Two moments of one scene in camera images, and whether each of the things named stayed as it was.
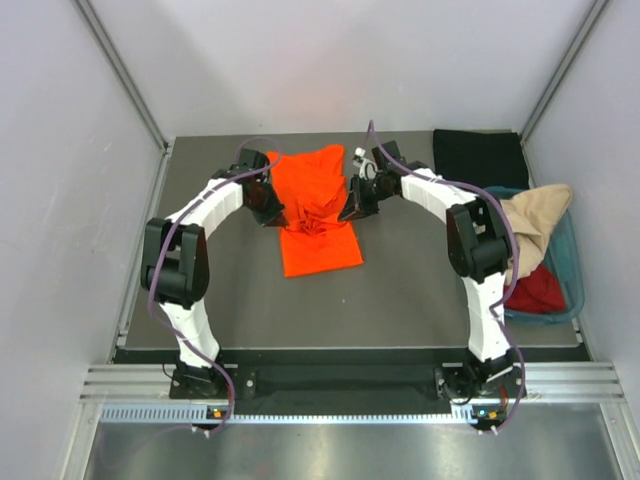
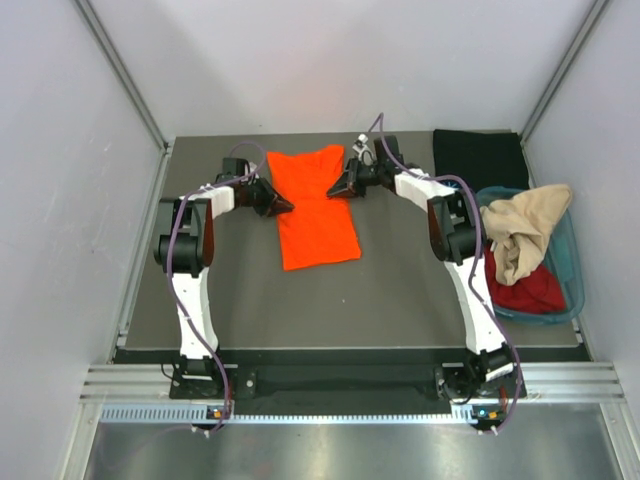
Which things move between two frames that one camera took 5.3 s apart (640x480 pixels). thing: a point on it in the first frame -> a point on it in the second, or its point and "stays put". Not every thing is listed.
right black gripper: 353,208 -> 347,185
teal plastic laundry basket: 563,254 stays put
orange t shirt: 311,189 stays put
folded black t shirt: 487,158 stays put
